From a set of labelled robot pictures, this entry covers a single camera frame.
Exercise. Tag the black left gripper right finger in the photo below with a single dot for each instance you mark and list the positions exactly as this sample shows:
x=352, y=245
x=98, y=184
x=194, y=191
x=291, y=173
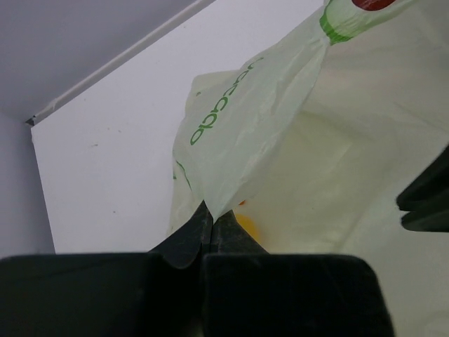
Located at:
x=249, y=292

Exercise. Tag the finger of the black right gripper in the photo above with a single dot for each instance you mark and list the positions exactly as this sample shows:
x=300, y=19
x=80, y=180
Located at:
x=430, y=183
x=425, y=220

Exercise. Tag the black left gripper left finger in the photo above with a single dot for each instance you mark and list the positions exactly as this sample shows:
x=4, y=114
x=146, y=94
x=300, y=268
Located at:
x=153, y=293

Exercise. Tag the yellow fake lemon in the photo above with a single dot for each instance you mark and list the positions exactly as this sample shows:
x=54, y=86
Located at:
x=249, y=226

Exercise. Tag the green printed plastic bag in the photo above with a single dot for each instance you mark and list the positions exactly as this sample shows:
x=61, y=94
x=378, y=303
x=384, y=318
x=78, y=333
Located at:
x=315, y=137

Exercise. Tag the aluminium table frame rail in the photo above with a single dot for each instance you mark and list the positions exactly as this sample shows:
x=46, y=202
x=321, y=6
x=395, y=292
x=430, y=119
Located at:
x=118, y=60

